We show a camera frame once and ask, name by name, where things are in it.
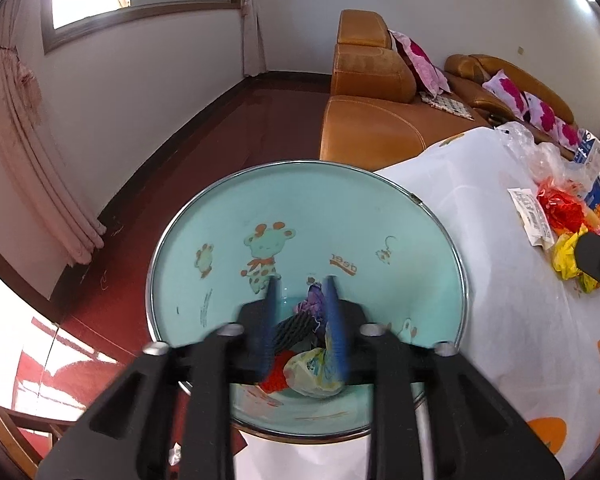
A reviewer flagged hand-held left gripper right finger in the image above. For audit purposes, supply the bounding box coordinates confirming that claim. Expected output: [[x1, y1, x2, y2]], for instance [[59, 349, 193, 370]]
[[323, 274, 565, 480]]

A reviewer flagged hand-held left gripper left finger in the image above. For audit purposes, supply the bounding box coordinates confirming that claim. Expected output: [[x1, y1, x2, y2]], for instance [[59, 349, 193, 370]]
[[37, 275, 282, 480]]

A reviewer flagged yellow crinkled wrapper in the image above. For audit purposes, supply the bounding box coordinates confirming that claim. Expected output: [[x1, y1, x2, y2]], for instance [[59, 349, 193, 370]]
[[552, 227, 600, 294]]

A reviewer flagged white yellow plastic wrapper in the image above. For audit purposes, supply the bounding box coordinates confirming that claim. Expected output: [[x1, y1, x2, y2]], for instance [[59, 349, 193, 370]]
[[284, 349, 346, 399]]

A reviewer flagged red crinkled wrapper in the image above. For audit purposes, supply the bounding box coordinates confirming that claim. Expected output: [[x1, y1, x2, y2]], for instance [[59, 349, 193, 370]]
[[536, 177, 590, 237]]

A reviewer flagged teal cartoon print trash bin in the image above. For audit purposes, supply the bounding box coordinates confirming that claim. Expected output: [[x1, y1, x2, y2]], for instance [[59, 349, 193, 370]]
[[145, 160, 468, 443]]

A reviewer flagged black foam net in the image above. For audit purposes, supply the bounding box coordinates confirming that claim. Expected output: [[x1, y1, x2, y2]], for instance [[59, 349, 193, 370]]
[[275, 312, 327, 357]]

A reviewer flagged purple wrapper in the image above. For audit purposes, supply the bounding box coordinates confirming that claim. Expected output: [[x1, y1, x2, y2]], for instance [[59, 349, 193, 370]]
[[294, 285, 327, 322]]

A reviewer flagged white printed tablecloth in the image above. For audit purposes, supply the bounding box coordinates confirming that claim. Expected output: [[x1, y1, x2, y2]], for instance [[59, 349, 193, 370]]
[[230, 127, 600, 480]]

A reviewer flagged clear plastic bag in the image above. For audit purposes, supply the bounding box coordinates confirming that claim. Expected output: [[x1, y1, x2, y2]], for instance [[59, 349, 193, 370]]
[[495, 121, 583, 182]]

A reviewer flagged pink floral pillow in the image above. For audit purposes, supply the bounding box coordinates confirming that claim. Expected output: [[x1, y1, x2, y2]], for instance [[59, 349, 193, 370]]
[[482, 71, 527, 112], [389, 30, 452, 97], [522, 92, 583, 150]]

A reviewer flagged orange leather sofa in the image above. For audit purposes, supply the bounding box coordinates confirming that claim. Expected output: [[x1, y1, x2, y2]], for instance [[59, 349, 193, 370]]
[[320, 9, 577, 172]]

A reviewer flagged checkered cloth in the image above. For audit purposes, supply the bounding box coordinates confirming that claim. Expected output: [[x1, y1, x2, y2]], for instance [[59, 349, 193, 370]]
[[419, 92, 476, 122]]

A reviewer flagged wooden chair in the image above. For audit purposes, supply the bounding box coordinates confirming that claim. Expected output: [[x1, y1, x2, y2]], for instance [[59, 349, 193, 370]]
[[0, 392, 67, 480]]

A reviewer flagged pink curtain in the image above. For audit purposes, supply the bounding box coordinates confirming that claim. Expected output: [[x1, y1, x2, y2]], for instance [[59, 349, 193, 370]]
[[0, 40, 107, 267]]

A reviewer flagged white curtain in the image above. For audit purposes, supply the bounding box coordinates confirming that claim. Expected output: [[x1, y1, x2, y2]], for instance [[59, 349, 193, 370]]
[[237, 0, 269, 77]]

